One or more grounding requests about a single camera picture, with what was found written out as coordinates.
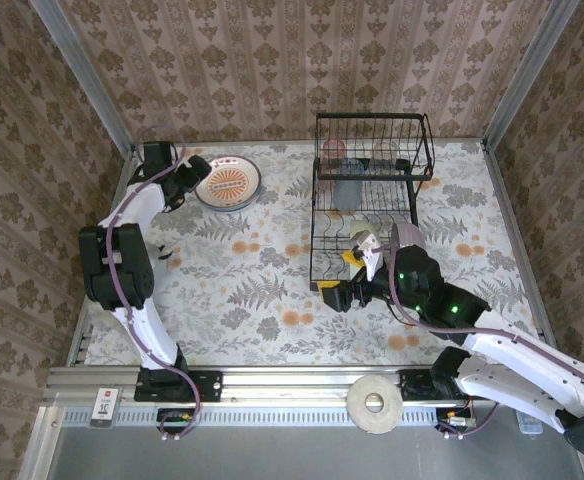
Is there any white plate orange sunburst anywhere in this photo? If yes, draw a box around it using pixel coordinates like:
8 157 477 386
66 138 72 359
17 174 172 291
194 154 263 210

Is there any purple bowl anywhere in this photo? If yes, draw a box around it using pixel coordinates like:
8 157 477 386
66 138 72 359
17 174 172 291
390 222 426 251

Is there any plate with dark green rim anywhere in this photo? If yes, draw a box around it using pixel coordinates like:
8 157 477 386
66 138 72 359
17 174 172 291
199 192 264 213

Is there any clear plastic cup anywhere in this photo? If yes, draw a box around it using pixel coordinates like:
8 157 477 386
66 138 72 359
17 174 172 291
332 159 364 211

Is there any pink transparent tumbler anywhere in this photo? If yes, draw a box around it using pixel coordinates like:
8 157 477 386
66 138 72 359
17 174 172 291
316 138 348 196

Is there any clear transparent tumbler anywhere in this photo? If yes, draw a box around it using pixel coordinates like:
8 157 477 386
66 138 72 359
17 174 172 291
371 138 399 161

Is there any floral tablecloth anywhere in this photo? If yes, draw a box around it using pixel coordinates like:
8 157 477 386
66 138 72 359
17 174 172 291
84 142 546 366

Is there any grey tape roll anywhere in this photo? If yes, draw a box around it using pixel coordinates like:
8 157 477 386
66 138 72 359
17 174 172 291
346 374 404 435

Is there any small controller board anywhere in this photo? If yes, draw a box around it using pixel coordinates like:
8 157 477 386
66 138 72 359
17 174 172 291
156 407 198 434
436 407 476 431

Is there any clear plastic box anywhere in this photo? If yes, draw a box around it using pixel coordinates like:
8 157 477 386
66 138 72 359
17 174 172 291
516 414 543 435

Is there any white label card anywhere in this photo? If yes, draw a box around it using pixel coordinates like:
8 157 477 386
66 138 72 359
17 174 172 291
90 387 123 430

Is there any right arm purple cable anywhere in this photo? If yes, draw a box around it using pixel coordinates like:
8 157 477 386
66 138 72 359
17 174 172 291
379 224 584 441

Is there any black wire dish rack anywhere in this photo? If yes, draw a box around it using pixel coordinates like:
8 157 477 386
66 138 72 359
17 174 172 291
309 112 436 296

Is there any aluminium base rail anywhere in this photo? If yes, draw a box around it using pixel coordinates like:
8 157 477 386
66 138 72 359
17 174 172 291
46 367 473 401

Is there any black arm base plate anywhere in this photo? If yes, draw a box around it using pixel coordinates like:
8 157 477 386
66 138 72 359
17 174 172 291
399 369 441 402
134 369 223 404

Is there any aluminium frame post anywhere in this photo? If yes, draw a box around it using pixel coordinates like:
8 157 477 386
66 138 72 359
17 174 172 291
29 0 138 154
481 0 581 146

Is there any aluminium table side rail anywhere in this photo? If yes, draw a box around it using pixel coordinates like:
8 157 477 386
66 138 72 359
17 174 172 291
481 142 563 364
66 144 141 369

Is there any perforated metal cable tray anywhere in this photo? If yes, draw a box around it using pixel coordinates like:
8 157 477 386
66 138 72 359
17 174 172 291
64 402 443 426

